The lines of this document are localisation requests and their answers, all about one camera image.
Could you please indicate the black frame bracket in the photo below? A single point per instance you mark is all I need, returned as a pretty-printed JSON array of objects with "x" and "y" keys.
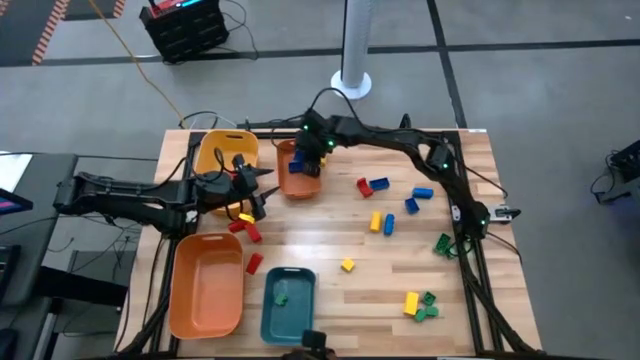
[{"x": 405, "y": 123}]

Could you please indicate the small orange plastic bin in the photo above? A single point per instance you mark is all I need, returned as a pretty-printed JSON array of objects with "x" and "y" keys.
[{"x": 300, "y": 187}]

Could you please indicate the black mat with hazard stripes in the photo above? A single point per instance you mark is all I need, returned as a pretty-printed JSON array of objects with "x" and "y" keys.
[
  {"x": 20, "y": 30},
  {"x": 95, "y": 9}
]

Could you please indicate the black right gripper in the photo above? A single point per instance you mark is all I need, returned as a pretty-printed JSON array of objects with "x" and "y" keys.
[{"x": 315, "y": 146}]

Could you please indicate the black equipment crate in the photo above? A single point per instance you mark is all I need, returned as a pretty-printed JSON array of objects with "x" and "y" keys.
[{"x": 190, "y": 35}]

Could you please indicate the red electronic device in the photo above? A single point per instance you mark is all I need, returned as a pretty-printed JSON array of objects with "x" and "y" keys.
[{"x": 167, "y": 6}]

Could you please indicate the black screen device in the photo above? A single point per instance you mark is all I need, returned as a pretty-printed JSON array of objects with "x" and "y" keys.
[{"x": 12, "y": 204}]

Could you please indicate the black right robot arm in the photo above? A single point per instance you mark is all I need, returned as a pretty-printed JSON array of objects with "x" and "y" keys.
[{"x": 390, "y": 137}]

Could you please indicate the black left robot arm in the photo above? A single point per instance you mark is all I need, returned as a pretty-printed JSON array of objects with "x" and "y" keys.
[{"x": 125, "y": 197}]

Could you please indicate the small yellow toy block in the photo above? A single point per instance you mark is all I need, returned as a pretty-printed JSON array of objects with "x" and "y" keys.
[{"x": 347, "y": 264}]

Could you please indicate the white fan pedestal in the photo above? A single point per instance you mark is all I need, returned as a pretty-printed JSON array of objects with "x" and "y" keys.
[{"x": 357, "y": 40}]

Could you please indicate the large orange plastic bin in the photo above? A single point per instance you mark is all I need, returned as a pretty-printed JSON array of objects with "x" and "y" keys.
[{"x": 207, "y": 290}]

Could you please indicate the white paper sheet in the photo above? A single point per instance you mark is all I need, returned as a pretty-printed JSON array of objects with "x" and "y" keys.
[{"x": 11, "y": 170}]

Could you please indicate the black table-level camera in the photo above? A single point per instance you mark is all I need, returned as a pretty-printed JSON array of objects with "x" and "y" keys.
[{"x": 314, "y": 342}]

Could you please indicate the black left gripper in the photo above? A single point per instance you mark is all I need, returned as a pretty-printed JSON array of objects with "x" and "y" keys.
[{"x": 245, "y": 185}]

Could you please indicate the small green toy block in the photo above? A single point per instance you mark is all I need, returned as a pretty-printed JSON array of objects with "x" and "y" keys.
[
  {"x": 281, "y": 299},
  {"x": 420, "y": 315},
  {"x": 432, "y": 311},
  {"x": 428, "y": 298},
  {"x": 451, "y": 251}
]

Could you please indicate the black side desk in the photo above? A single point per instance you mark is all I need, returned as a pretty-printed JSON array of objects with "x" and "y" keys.
[{"x": 45, "y": 235}]

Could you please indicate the yellow plastic bin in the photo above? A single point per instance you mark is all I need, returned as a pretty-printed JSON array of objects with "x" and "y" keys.
[{"x": 207, "y": 150}]

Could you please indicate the teal plastic bin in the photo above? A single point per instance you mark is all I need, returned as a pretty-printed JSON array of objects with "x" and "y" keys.
[{"x": 295, "y": 320}]

